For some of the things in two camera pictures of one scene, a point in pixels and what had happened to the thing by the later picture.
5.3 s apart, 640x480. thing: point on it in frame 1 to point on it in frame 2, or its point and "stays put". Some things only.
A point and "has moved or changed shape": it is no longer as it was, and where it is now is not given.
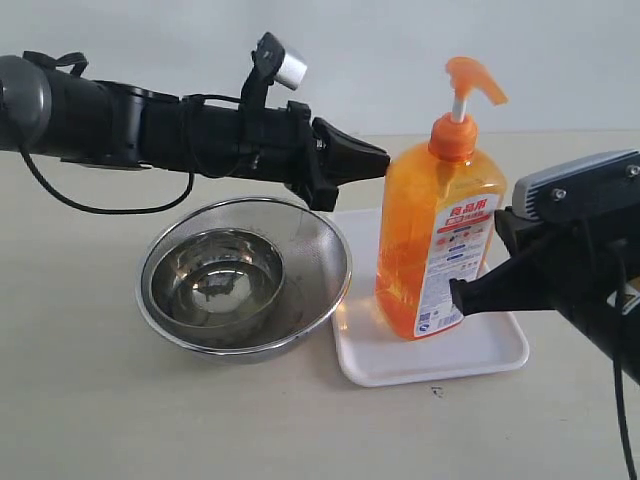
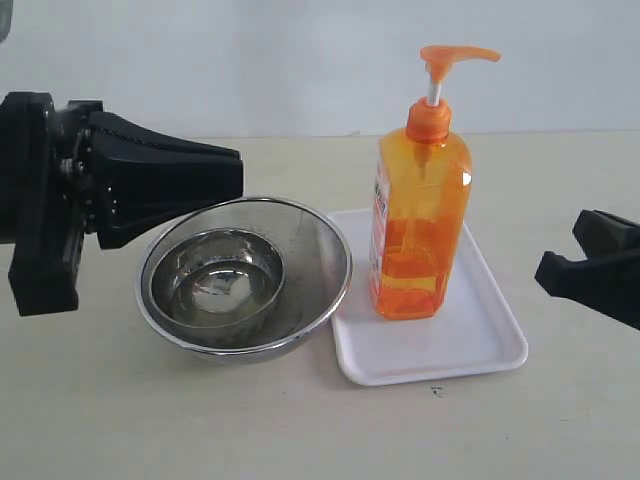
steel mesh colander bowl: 318,269 stays put
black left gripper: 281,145 to 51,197
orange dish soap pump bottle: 437,218 has moved or changed shape
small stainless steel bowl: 218,279 stays put
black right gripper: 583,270 to 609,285
